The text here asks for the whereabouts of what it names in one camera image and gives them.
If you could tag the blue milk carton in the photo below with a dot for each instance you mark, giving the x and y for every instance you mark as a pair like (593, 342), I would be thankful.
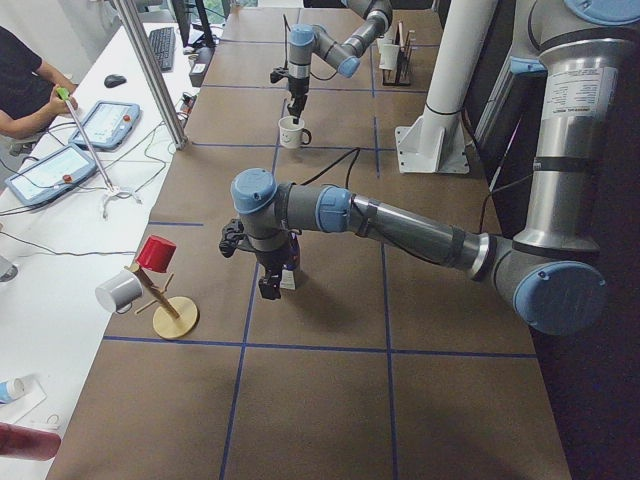
(291, 268)

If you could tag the white smiley face mug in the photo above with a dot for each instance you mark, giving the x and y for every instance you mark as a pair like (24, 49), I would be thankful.
(293, 133)

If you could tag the red cup on tree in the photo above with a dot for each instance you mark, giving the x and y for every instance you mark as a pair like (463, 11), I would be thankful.
(156, 254)

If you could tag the grey white cup on tree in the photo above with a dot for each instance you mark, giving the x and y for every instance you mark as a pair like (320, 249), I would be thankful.
(117, 294)

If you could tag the wooden mug tree stand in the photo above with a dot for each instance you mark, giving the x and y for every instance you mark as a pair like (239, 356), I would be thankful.
(174, 317)

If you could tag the white ribbed mug left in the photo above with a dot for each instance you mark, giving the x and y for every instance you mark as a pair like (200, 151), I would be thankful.
(384, 42)

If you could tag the white HOME ribbed mug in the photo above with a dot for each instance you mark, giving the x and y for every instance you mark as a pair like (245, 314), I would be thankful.
(388, 56)

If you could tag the black keyboard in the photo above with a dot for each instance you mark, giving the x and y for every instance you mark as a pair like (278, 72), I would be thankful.
(162, 42)

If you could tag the black computer mouse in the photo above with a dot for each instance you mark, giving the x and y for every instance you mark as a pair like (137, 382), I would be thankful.
(114, 80)

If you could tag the far teach pendant tablet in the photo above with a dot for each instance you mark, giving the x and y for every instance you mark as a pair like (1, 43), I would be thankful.
(108, 123)

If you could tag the teach pendant tablet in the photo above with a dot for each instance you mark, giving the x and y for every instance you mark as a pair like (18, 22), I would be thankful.
(108, 123)
(52, 176)

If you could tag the near teach pendant tablet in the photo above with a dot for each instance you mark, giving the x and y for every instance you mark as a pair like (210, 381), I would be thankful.
(52, 176)

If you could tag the metal reacher grabber stick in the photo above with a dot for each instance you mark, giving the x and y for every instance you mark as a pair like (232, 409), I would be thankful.
(112, 192)

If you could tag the person in black shirt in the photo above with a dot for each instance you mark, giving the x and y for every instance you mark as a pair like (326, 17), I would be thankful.
(29, 101)

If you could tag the blue white tube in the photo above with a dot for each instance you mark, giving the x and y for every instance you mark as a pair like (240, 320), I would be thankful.
(11, 390)

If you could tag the dark red bottle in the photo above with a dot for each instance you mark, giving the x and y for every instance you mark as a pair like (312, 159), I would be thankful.
(26, 443)

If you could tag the black wire mug rack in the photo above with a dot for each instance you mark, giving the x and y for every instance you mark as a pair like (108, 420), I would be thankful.
(403, 37)

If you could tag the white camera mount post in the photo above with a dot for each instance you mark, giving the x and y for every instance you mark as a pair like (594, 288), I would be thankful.
(435, 142)

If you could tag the aluminium frame post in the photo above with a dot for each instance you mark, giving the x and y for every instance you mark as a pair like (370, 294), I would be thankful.
(138, 37)

